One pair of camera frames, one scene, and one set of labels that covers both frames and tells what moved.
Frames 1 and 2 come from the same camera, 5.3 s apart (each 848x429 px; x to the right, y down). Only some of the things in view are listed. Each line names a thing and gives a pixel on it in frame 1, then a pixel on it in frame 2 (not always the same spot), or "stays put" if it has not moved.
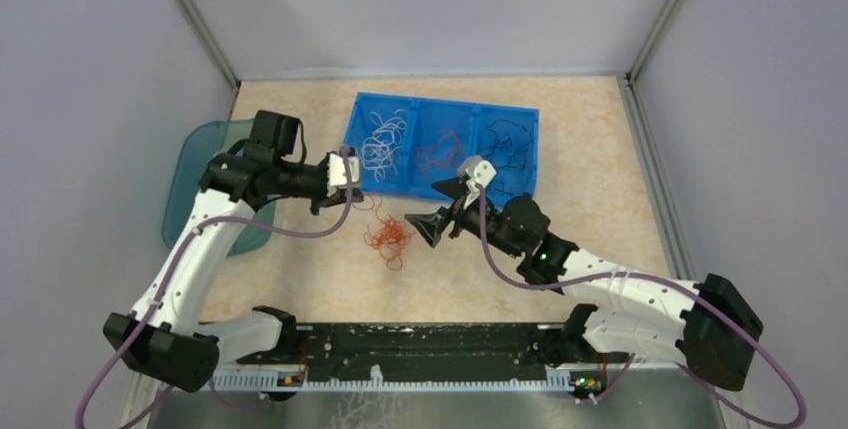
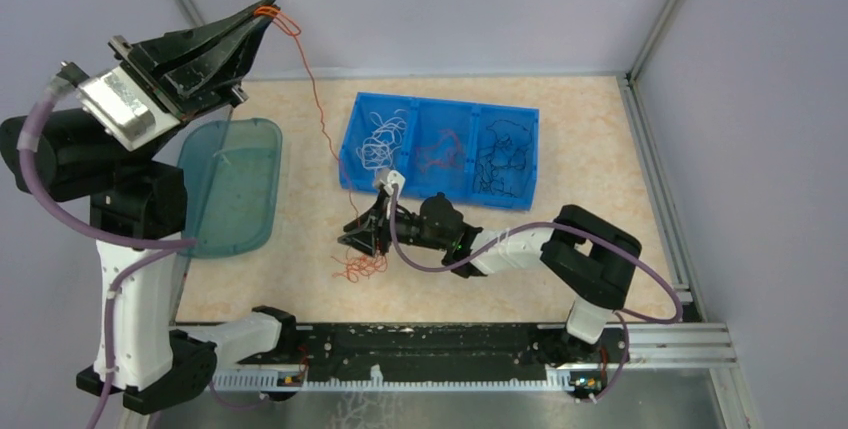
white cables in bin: (388, 135) stays put
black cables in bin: (507, 153) stays put
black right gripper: (431, 225) -> (374, 239)
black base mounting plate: (412, 351) stays put
